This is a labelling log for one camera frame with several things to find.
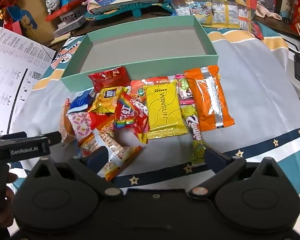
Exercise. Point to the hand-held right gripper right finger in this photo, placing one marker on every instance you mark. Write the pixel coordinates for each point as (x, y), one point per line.
(215, 157)

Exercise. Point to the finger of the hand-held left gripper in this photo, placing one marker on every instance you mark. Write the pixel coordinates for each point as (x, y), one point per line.
(57, 137)

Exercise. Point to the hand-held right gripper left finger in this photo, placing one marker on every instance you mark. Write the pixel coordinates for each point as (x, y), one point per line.
(95, 160)

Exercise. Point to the brown bun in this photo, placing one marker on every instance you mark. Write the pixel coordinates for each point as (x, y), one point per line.
(67, 127)

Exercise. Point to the orange cracker packet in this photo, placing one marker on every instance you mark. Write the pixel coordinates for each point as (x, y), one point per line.
(110, 152)

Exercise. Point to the pink flower print packet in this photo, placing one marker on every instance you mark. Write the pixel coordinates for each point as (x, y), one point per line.
(80, 123)

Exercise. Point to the long yellow green packet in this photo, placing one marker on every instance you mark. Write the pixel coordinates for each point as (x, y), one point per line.
(193, 127)

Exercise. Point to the blue snack packet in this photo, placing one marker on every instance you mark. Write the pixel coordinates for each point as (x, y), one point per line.
(81, 101)

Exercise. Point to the red rainbow candy packet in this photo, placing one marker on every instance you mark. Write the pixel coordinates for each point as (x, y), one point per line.
(130, 115)

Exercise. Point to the long orange silver packet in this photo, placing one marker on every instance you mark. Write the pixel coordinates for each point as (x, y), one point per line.
(210, 97)

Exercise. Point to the yellow and red snack packet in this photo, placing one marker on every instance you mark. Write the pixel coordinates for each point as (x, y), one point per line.
(107, 97)

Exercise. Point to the gold yellow wavy packet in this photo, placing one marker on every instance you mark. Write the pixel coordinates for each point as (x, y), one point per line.
(163, 110)

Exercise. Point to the pink and green snack packet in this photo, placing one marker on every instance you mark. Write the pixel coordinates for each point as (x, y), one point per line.
(186, 90)

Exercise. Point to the red patterned snack packet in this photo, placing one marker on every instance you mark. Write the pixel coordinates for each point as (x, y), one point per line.
(110, 77)

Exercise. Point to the orange packet with green logo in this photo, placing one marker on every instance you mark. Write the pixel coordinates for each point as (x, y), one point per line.
(140, 86)

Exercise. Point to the mint green cardboard box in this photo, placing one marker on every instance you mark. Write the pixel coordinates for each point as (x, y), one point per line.
(140, 40)

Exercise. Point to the person's left hand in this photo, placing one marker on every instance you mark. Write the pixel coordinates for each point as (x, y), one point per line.
(11, 181)

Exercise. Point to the white instruction sheet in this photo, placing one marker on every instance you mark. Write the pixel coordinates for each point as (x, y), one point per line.
(12, 75)

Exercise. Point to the stack of books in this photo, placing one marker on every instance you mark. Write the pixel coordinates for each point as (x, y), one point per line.
(70, 26)

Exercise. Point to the brown cardboard box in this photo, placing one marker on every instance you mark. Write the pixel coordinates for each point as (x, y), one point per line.
(32, 10)

